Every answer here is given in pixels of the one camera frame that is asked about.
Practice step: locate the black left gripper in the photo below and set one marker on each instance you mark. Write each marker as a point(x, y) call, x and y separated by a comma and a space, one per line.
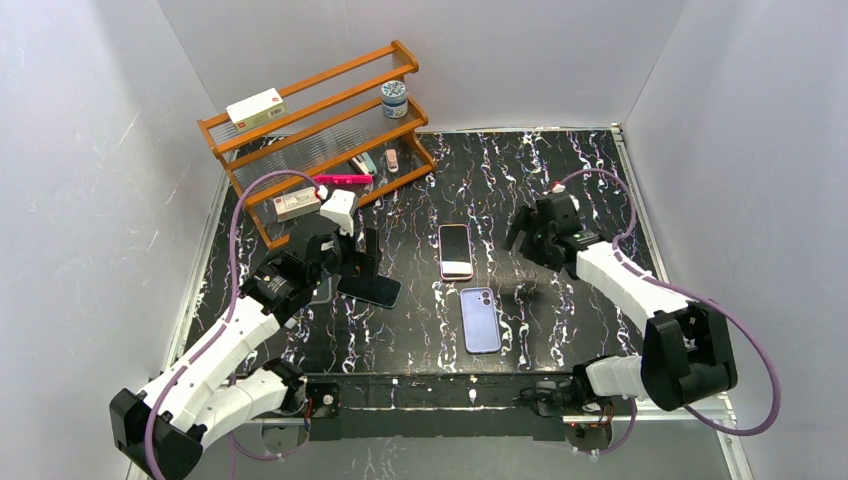
point(354, 253)

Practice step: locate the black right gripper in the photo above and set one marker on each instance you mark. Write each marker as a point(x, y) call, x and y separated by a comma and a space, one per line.
point(532, 233)

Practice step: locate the dark purple-edged smartphone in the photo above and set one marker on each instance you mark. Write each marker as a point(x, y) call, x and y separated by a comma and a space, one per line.
point(454, 243)

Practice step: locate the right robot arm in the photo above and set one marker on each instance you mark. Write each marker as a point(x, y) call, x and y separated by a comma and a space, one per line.
point(687, 353)

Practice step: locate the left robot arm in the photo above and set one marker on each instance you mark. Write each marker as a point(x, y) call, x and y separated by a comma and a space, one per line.
point(165, 427)

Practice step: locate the dark teal smartphone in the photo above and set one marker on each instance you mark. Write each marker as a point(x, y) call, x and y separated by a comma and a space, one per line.
point(381, 291)

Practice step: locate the grey box red label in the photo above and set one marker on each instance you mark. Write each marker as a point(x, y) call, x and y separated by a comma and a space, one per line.
point(299, 203)

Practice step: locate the pink flat tool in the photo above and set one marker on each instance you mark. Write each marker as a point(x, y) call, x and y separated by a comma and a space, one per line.
point(343, 179)

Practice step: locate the teal white stapler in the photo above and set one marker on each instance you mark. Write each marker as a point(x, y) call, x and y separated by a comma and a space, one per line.
point(364, 164)

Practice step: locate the small pink eraser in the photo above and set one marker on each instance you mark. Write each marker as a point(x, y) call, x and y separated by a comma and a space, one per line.
point(391, 160)

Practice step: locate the orange wooden shelf rack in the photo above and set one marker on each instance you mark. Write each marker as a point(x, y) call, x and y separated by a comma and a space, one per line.
point(331, 117)

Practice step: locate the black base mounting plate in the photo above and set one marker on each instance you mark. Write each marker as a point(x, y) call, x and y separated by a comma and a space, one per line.
point(420, 426)

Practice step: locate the blue white round jar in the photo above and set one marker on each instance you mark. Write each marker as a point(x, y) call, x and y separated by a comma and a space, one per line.
point(394, 99)

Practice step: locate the white box red label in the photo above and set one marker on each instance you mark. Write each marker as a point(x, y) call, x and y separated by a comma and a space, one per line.
point(256, 110)

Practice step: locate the aluminium front rail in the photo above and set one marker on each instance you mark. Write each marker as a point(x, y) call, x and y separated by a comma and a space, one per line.
point(264, 396)

